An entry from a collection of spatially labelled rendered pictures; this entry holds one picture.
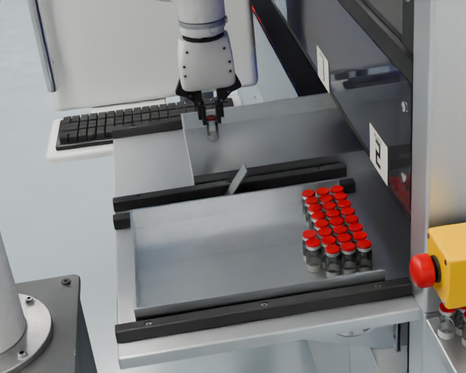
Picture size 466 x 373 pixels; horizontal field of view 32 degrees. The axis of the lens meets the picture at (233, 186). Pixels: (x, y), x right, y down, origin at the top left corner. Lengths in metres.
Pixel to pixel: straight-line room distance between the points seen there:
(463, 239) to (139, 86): 1.15
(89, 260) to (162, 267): 1.67
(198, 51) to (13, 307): 0.59
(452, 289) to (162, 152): 0.74
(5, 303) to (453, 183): 0.59
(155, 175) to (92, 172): 1.99
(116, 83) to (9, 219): 1.38
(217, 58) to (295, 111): 0.24
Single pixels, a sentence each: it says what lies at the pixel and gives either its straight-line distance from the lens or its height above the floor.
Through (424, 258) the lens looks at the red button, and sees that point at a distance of 0.97.
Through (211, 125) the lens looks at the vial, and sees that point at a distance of 1.55.
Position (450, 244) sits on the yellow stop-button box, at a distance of 0.97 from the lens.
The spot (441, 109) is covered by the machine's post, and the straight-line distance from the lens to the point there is 0.95.
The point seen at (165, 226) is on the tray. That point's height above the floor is 0.88.
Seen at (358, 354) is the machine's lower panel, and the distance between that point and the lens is 1.59.
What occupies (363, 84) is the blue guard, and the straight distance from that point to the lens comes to 1.21.
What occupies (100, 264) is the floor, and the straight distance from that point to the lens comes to 2.85.
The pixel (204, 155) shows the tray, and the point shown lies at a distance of 1.51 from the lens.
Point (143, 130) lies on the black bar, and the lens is 1.62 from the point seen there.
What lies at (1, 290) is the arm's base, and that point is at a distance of 1.11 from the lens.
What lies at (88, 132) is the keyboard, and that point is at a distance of 1.80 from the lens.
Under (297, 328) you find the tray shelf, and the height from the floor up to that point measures 0.88.
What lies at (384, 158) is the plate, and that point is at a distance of 1.15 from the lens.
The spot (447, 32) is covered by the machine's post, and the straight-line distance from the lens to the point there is 0.92.
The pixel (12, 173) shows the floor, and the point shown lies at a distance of 3.58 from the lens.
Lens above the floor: 1.57
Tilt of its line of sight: 30 degrees down
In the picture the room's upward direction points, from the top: 6 degrees counter-clockwise
